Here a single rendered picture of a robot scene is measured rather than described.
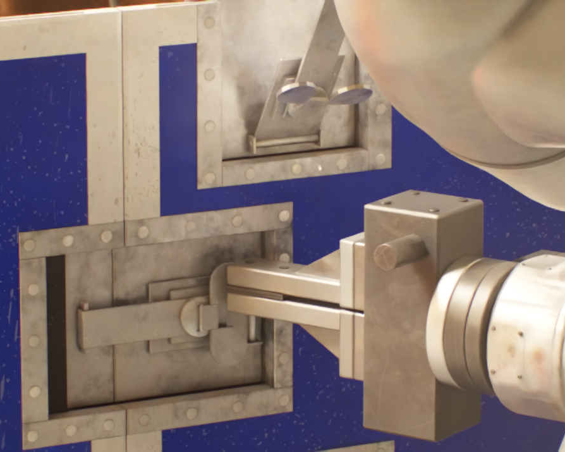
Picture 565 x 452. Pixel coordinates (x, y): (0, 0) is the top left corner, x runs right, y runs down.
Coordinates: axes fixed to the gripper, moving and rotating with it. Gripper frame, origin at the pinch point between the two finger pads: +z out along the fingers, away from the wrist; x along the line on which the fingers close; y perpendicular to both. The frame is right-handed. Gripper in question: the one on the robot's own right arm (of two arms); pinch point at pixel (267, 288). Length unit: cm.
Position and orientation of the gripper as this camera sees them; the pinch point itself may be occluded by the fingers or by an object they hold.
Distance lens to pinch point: 206.8
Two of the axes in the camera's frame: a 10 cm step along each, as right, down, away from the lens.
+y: -5.7, 1.9, -8.0
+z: -8.2, -1.3, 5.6
